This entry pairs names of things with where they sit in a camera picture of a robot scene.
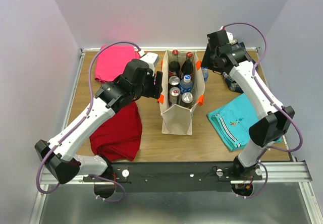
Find black can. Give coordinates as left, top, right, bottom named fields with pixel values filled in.
left=179, top=92, right=194, bottom=108

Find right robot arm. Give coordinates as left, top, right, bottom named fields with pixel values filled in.
left=201, top=29, right=295, bottom=180

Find black can front table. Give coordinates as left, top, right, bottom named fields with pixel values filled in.
left=168, top=76, right=180, bottom=88

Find aluminium frame rail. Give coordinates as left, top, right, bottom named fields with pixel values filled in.
left=39, top=161, right=312, bottom=185

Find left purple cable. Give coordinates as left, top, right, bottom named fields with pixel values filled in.
left=35, top=41, right=142, bottom=194

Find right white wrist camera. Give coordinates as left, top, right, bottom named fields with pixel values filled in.
left=219, top=26, right=238, bottom=46

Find plaid navy white shirt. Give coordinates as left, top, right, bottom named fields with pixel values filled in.
left=222, top=42, right=246, bottom=94

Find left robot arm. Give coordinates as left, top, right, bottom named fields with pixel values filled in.
left=35, top=52, right=163, bottom=184

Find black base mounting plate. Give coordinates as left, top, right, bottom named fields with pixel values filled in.
left=83, top=161, right=263, bottom=193

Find silver can front table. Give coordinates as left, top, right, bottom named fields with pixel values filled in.
left=169, top=87, right=181, bottom=106

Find clear water bottle blue label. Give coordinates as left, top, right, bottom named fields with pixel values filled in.
left=179, top=75, right=193, bottom=94

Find red folded cloth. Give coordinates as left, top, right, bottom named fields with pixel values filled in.
left=89, top=102, right=142, bottom=161

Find pink folded cloth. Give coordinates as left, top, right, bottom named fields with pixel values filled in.
left=94, top=45, right=139, bottom=84

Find beige canvas tote bag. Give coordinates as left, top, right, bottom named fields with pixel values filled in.
left=157, top=49, right=205, bottom=135

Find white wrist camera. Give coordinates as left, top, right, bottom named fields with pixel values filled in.
left=138, top=49, right=159, bottom=71
left=219, top=26, right=238, bottom=46

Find teal folded shorts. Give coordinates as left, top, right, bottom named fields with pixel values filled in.
left=207, top=93, right=282, bottom=151

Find cola glass bottle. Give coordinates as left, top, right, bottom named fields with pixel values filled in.
left=169, top=49, right=180, bottom=78

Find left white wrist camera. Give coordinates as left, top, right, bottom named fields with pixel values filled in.
left=138, top=49, right=159, bottom=71

